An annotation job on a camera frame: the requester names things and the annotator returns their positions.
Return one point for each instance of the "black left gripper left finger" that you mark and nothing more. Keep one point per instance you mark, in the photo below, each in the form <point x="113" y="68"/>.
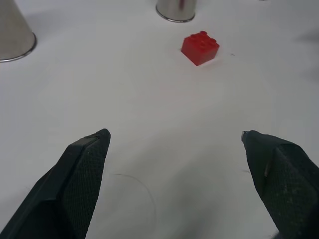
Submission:
<point x="72" y="184"/>

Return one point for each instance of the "silver metal cup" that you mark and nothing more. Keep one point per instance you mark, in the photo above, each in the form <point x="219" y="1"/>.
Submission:
<point x="174" y="10"/>
<point x="11" y="35"/>

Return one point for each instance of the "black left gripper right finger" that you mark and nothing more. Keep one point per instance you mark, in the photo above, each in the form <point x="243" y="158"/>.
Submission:
<point x="281" y="179"/>

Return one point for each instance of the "red toy building brick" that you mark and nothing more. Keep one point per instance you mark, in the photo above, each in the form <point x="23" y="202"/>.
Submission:
<point x="199" y="48"/>

